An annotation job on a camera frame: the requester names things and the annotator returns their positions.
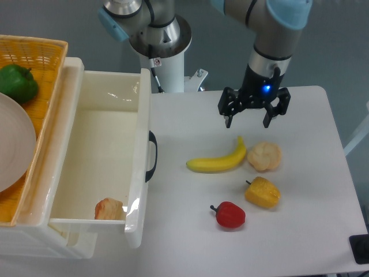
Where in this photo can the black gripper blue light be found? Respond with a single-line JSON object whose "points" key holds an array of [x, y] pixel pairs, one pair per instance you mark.
{"points": [[257, 91]]}

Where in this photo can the white top drawer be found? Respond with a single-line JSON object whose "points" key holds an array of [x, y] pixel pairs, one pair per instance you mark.
{"points": [[111, 153]]}

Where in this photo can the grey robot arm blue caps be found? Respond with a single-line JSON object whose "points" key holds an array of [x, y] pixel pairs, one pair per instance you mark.
{"points": [[277, 24]]}

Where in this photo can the pastry piece in drawer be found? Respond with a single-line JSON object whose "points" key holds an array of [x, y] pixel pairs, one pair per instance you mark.
{"points": [[109, 209]]}

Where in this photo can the white drawer cabinet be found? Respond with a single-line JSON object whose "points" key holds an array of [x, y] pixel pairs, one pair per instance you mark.
{"points": [[33, 235]]}

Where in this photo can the round bread roll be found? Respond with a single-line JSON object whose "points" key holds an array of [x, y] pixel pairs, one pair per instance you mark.
{"points": [[265, 156]]}

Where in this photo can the yellow banana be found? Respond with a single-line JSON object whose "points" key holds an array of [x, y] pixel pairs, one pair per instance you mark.
{"points": [[219, 164]]}

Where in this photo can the yellow bell pepper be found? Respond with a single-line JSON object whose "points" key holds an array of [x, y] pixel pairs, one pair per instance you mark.
{"points": [[262, 192]]}

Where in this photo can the red bell pepper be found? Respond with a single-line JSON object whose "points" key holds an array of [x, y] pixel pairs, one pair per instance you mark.
{"points": [[229, 215]]}

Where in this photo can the black device at table edge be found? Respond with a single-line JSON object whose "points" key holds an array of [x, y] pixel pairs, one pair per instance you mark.
{"points": [[359, 247]]}

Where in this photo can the green bell pepper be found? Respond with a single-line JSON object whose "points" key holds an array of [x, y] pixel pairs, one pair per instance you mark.
{"points": [[18, 83]]}

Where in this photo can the beige round plate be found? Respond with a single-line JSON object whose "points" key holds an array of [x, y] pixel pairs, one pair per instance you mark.
{"points": [[18, 141]]}

